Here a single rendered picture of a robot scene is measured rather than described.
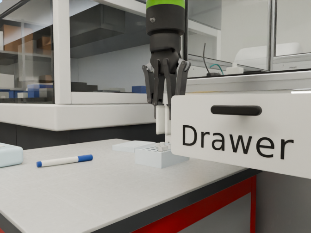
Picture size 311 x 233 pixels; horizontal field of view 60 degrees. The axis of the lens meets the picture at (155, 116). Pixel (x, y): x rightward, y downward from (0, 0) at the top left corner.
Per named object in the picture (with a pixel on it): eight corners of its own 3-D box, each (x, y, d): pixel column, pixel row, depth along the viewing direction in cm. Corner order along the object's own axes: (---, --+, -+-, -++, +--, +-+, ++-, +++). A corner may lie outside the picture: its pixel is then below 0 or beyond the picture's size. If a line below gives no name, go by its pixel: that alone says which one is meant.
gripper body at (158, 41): (189, 35, 65) (188, 74, 65) (160, 40, 70) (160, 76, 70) (170, 28, 59) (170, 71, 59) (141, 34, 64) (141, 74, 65)
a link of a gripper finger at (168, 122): (171, 105, 66) (174, 105, 65) (171, 133, 66) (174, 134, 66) (164, 105, 64) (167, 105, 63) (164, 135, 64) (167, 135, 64)
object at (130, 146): (134, 152, 82) (133, 147, 82) (112, 150, 86) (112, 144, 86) (155, 146, 93) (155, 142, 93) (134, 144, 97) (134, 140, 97)
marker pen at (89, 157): (37, 168, 63) (37, 161, 63) (36, 167, 64) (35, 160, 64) (93, 160, 71) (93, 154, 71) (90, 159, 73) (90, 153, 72)
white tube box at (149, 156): (161, 168, 63) (161, 152, 62) (134, 163, 68) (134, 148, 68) (189, 159, 72) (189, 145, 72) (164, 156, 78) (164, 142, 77)
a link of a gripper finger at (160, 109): (158, 105, 65) (155, 105, 65) (158, 134, 65) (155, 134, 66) (165, 105, 67) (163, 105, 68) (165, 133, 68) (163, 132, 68)
